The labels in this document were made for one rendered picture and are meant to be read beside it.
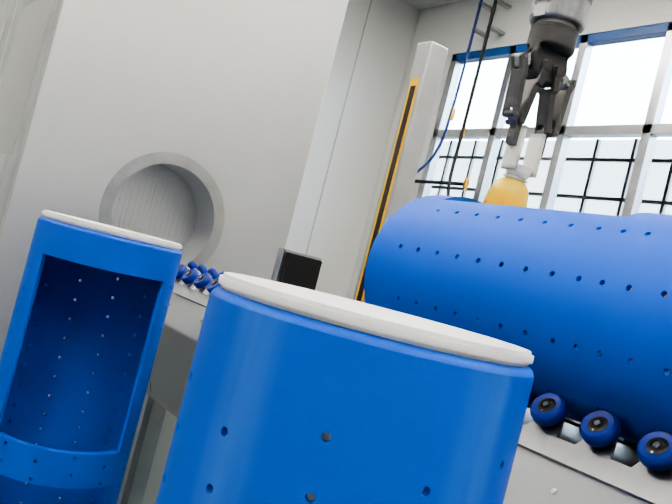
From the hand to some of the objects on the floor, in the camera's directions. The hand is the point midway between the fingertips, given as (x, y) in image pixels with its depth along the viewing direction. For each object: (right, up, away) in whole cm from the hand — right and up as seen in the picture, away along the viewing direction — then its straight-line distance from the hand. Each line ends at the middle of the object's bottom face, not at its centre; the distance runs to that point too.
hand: (523, 152), depth 119 cm
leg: (-96, -114, +106) cm, 183 cm away
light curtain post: (-46, -126, +75) cm, 154 cm away
